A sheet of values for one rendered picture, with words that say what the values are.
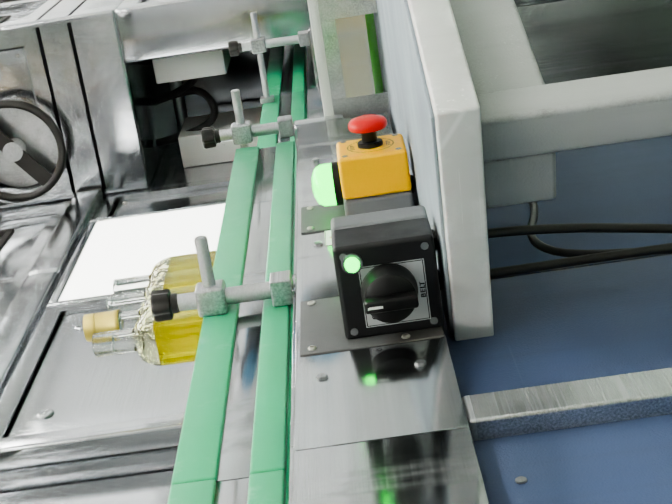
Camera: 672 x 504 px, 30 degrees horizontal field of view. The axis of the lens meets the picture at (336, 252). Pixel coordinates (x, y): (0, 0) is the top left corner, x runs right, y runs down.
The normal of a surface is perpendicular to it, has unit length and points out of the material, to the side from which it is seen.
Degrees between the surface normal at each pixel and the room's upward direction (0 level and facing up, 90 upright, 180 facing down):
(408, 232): 90
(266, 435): 90
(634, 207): 90
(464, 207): 90
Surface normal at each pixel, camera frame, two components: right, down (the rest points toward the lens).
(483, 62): -0.12, -0.75
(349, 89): 0.03, 0.34
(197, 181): -0.14, -0.93
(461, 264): 0.07, 0.64
